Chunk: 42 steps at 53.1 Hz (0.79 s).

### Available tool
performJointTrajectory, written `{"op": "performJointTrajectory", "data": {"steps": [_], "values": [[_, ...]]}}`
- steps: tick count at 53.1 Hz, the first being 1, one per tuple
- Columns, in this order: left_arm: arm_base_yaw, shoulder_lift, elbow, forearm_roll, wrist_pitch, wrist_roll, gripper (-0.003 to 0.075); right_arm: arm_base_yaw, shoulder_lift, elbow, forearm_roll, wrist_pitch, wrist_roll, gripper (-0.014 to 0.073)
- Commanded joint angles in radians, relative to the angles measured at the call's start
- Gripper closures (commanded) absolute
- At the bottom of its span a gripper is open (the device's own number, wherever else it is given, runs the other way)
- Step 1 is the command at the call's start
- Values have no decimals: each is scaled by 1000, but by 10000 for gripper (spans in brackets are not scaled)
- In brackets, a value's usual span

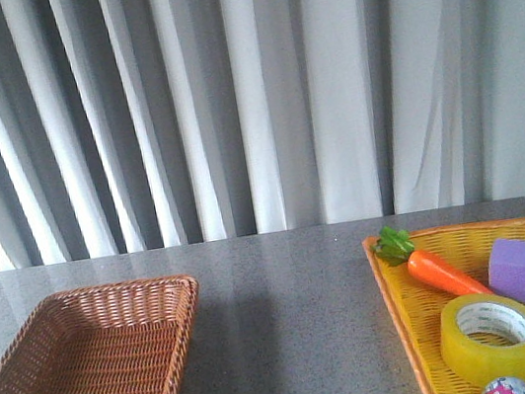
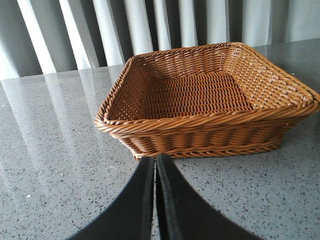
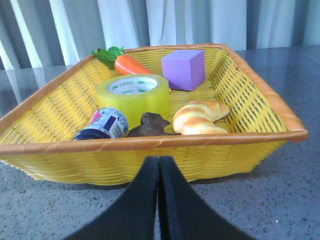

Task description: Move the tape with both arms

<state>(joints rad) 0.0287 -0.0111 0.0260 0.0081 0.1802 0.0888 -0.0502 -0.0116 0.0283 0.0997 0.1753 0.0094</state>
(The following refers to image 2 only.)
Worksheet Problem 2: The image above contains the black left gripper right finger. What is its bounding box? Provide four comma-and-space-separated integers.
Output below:
156, 154, 259, 240

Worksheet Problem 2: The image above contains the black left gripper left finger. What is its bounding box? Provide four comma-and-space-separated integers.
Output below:
70, 157, 155, 240

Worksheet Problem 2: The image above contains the brown wicker basket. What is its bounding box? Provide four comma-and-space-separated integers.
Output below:
95, 42, 320, 159

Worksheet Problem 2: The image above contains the grey pleated curtain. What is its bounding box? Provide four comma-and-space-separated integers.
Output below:
0, 0, 320, 79

